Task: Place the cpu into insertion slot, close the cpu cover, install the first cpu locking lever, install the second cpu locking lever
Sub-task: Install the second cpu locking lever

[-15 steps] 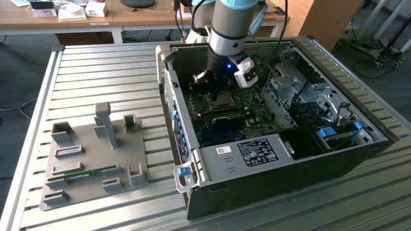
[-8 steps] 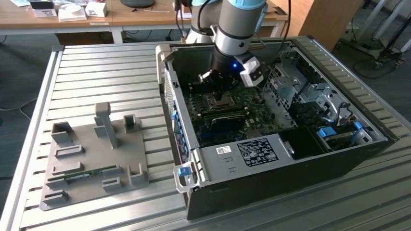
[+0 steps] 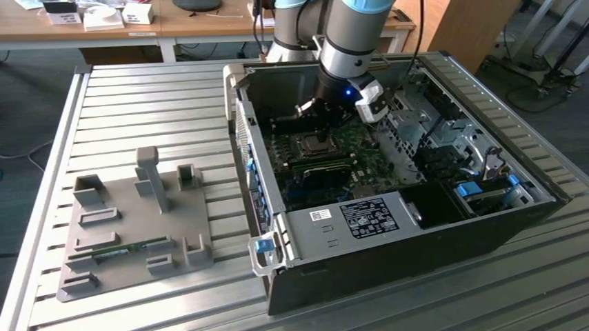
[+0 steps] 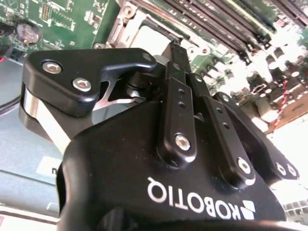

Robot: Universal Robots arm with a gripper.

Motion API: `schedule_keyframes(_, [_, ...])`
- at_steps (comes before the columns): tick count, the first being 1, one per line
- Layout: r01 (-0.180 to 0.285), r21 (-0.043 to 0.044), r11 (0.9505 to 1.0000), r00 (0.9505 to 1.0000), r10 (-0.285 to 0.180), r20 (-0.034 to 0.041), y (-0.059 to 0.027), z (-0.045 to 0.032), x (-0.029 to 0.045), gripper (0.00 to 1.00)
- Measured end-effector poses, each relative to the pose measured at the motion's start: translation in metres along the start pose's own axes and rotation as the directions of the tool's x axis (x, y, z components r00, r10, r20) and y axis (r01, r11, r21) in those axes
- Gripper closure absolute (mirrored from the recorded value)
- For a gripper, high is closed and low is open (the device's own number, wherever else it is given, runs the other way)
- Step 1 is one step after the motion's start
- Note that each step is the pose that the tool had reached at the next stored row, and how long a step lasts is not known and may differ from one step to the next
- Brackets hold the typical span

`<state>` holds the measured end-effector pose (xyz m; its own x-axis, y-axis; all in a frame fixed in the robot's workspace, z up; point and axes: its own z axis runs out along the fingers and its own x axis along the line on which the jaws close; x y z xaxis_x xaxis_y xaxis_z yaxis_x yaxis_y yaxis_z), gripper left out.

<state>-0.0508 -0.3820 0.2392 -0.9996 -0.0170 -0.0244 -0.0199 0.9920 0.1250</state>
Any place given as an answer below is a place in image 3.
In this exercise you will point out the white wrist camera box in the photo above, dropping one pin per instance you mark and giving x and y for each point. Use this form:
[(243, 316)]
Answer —
[(370, 101)]

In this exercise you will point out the wooden desk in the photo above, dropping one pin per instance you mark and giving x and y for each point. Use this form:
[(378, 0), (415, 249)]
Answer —
[(207, 25), (27, 29)]

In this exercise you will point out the blue plastic latch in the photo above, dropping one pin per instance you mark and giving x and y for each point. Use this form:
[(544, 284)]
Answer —
[(513, 182)]

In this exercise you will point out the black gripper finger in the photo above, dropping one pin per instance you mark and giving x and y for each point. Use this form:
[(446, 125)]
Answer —
[(325, 132)]

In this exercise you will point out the green RAM stick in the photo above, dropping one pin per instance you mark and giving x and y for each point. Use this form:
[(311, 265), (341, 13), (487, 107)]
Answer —
[(122, 249)]

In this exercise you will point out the CPU socket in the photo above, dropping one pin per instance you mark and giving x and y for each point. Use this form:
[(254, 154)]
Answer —
[(325, 155)]

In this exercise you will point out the pale blue packet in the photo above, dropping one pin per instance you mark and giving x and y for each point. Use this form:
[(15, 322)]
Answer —
[(29, 4)]

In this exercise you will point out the grey power supply unit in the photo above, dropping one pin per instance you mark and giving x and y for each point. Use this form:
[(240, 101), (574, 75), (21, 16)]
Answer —
[(331, 234)]

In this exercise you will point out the black equipment base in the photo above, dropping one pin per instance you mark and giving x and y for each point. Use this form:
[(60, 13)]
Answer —
[(520, 65)]

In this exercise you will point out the blue card retention clip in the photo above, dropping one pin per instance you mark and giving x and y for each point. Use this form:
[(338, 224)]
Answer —
[(250, 165)]

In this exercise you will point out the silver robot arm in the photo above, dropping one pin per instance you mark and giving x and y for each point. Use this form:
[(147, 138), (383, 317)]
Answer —
[(350, 38)]

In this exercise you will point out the grey parts rack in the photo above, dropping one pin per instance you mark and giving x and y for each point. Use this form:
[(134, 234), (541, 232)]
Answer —
[(134, 220)]

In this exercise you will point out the black graphics card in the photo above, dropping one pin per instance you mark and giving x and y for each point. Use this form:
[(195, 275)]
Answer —
[(326, 177)]

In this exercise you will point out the silver CPU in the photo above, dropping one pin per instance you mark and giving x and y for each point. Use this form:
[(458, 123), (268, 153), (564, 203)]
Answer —
[(315, 145)]

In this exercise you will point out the wooden cabinet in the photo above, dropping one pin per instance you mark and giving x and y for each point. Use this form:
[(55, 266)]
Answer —
[(474, 31)]

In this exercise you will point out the metal drive cage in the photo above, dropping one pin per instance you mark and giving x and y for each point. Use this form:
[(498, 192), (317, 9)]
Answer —
[(405, 131)]

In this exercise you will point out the green motherboard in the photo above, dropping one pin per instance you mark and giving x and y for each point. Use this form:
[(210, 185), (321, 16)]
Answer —
[(367, 165)]

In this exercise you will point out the small cardboard box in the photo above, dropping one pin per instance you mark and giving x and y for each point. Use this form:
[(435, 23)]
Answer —
[(267, 20)]

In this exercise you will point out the white round-topped box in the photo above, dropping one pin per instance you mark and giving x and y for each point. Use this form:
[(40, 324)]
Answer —
[(103, 20)]

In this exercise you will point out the blue disk carrier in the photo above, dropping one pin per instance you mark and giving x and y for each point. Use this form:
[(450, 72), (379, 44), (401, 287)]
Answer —
[(467, 190)]

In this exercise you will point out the white printed box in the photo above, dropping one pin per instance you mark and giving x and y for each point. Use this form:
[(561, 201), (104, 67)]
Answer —
[(64, 18), (138, 14)]

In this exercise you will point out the grey round object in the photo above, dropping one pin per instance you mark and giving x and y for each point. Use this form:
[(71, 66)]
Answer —
[(198, 4)]

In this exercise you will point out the black display stand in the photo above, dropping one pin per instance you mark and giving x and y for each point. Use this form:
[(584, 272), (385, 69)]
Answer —
[(59, 7)]

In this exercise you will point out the black PC case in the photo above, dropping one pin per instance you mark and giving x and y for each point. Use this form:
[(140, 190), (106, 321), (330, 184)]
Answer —
[(414, 269)]

